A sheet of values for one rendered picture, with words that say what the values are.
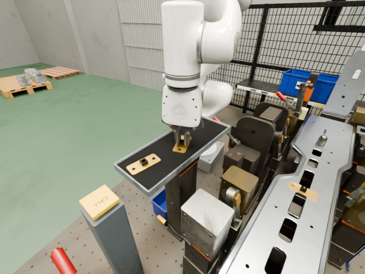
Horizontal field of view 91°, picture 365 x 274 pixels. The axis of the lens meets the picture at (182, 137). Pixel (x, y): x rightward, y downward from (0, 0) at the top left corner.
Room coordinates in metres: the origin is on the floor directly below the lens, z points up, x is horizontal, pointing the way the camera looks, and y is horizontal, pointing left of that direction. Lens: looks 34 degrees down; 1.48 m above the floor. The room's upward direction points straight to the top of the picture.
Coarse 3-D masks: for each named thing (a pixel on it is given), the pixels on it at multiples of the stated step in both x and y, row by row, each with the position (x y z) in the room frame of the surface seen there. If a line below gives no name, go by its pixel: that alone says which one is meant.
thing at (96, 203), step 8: (96, 192) 0.25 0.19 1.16; (104, 192) 0.25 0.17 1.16; (112, 192) 0.25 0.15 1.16; (80, 200) 0.24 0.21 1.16; (88, 200) 0.24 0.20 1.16; (96, 200) 0.24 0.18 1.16; (104, 200) 0.24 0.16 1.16; (112, 200) 0.24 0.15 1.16; (88, 208) 0.22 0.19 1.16; (96, 208) 0.22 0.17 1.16; (104, 208) 0.22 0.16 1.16; (96, 216) 0.20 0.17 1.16
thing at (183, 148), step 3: (183, 135) 0.47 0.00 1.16; (183, 138) 0.46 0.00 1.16; (180, 141) 0.43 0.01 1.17; (183, 141) 0.44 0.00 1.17; (180, 144) 0.42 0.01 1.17; (183, 144) 0.42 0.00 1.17; (174, 147) 0.41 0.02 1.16; (177, 147) 0.41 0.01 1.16; (180, 147) 0.41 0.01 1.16; (183, 147) 0.41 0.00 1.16; (186, 147) 0.41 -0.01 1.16; (174, 150) 0.40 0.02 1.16; (177, 150) 0.40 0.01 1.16; (183, 150) 0.40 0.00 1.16; (183, 153) 0.39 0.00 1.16
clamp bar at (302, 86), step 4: (300, 84) 0.84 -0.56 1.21; (304, 84) 0.83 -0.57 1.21; (312, 84) 0.82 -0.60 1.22; (300, 88) 0.84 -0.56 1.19; (304, 88) 0.83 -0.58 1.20; (300, 92) 0.83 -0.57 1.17; (304, 92) 0.85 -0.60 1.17; (300, 96) 0.83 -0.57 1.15; (300, 100) 0.83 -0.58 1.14; (296, 104) 0.83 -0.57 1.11; (300, 104) 0.82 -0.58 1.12; (296, 108) 0.83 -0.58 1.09; (300, 108) 0.82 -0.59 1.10; (300, 112) 0.84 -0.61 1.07
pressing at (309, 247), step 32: (320, 128) 0.78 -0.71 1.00; (352, 128) 0.78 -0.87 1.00; (320, 160) 0.54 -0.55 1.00; (352, 160) 0.54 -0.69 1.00; (288, 192) 0.38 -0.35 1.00; (320, 192) 0.38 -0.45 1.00; (256, 224) 0.27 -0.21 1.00; (320, 224) 0.27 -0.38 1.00; (256, 256) 0.19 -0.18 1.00; (288, 256) 0.19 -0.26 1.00; (320, 256) 0.20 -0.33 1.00
